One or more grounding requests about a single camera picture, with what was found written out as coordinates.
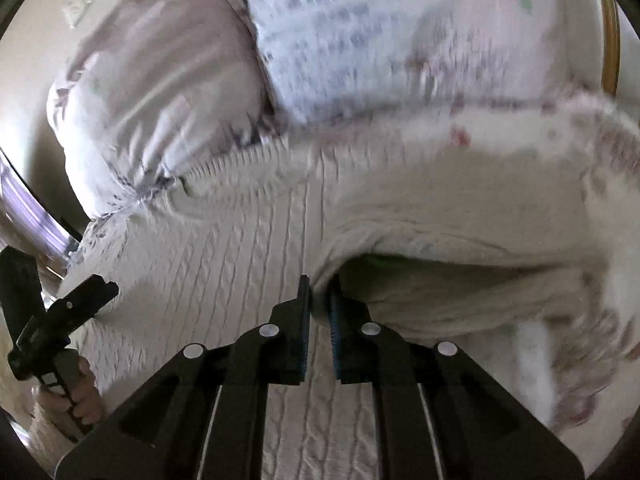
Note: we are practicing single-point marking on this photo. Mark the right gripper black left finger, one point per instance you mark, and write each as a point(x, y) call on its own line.
point(202, 415)

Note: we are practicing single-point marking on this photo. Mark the pink floral pillow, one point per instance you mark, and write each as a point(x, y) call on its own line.
point(159, 88)

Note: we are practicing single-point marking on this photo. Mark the wooden headboard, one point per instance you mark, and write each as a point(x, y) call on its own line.
point(611, 47)

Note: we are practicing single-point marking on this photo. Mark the floral bed sheet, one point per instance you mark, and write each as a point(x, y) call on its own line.
point(512, 230)

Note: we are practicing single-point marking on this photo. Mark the beige cable-knit sweater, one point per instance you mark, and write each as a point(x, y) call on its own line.
point(204, 261)

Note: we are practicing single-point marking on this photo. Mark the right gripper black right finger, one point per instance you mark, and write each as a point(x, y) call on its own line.
point(438, 414)

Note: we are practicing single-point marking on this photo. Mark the visible finger of the left gripper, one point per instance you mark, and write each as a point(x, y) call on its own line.
point(83, 302)

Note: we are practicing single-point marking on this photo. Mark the white lavender-print pillow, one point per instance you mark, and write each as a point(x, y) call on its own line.
point(328, 58)

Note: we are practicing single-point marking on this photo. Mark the person's left hand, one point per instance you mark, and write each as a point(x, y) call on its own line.
point(85, 402)

